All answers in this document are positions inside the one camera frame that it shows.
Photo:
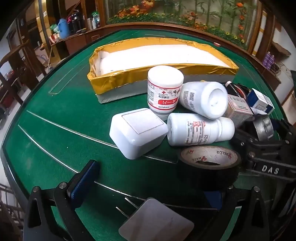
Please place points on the floral wall mural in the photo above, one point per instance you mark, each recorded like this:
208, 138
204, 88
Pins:
185, 14

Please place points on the yellow taped foam box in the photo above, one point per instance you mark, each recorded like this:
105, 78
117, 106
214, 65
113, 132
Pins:
111, 81

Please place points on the white bottle with red label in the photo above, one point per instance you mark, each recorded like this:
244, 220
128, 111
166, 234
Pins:
164, 92

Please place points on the white plastic medicine bottle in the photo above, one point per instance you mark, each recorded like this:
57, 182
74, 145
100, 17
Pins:
203, 99
196, 129

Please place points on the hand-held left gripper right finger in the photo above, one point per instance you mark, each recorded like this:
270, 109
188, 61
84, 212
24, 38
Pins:
216, 199

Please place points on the wooden chair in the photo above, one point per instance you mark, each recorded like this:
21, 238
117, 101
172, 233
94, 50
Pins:
13, 55
9, 208

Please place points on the white square switch box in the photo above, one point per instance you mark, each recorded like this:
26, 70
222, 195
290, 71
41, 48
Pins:
136, 132

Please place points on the black tape roll red core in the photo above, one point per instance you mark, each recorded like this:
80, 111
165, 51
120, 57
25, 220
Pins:
235, 89

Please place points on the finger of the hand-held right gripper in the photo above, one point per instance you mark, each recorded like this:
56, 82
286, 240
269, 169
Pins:
242, 139
286, 129

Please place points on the purple bottles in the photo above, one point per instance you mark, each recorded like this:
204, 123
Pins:
269, 60

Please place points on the white and red carton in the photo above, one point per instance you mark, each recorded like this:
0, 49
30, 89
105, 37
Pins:
239, 109

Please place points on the black thermos flask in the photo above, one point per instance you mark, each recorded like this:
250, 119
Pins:
75, 23

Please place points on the grey flat square plate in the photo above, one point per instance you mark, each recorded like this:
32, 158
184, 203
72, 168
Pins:
157, 222

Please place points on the blue and white carton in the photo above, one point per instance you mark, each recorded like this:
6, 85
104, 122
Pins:
261, 100

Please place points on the blue thermos jug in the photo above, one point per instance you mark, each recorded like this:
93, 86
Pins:
63, 29

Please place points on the wooden cabinet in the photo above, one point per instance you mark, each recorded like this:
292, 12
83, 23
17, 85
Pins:
76, 44

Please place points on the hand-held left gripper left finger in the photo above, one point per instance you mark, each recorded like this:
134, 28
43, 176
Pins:
82, 183

